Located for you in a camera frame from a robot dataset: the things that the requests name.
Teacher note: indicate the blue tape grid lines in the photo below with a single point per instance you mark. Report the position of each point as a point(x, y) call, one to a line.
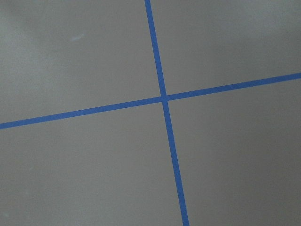
point(164, 98)

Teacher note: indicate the brown paper table cover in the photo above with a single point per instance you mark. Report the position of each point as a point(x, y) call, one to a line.
point(239, 151)

